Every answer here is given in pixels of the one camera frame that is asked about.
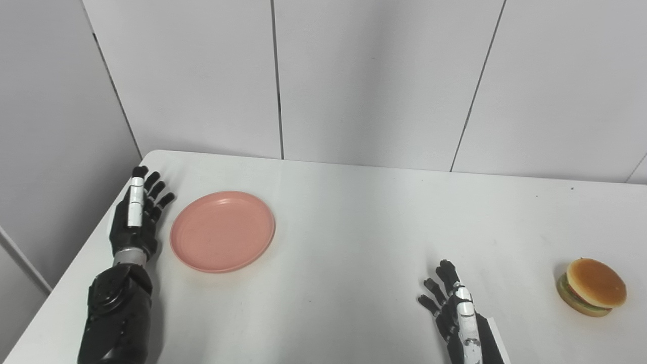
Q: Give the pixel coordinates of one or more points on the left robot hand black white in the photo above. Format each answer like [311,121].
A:
[134,222]

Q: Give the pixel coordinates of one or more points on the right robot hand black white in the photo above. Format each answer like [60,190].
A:
[462,323]

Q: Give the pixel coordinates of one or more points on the pink round plate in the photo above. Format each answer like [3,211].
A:
[222,231]

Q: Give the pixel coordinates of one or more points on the toy hamburger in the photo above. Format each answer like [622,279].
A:
[591,287]

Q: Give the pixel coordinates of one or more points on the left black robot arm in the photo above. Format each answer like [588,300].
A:
[117,313]

